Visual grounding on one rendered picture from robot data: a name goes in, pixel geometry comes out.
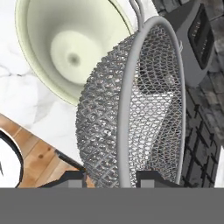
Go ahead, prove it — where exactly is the grey metal mesh tea strainer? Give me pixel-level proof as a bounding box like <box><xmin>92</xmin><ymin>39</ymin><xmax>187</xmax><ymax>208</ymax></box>
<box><xmin>74</xmin><ymin>0</ymin><xmax>187</xmax><ymax>189</ymax></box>

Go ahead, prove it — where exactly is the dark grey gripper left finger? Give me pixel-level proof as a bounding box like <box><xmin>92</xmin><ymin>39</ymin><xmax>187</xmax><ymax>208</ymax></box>
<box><xmin>38</xmin><ymin>170</ymin><xmax>88</xmax><ymax>189</ymax></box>

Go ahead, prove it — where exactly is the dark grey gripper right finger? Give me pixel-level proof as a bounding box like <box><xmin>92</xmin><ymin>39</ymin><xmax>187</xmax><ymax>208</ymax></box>
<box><xmin>135</xmin><ymin>171</ymin><xmax>188</xmax><ymax>189</ymax></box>

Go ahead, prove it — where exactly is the dark cabinet handle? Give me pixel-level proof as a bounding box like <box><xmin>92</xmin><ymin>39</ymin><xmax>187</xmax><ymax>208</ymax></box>
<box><xmin>54</xmin><ymin>150</ymin><xmax>86</xmax><ymax>172</ymax></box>

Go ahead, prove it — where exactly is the white round thing, black rim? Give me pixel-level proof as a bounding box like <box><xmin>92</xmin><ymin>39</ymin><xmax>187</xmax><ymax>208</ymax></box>
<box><xmin>0</xmin><ymin>129</ymin><xmax>25</xmax><ymax>189</ymax></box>

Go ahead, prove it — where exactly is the grey toaster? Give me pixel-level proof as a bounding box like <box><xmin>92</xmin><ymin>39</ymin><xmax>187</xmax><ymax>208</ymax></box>
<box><xmin>157</xmin><ymin>0</ymin><xmax>217</xmax><ymax>88</ymax></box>

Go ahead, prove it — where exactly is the pale green bowl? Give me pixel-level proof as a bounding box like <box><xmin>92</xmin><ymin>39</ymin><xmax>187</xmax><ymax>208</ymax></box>
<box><xmin>15</xmin><ymin>0</ymin><xmax>136</xmax><ymax>107</ymax></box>

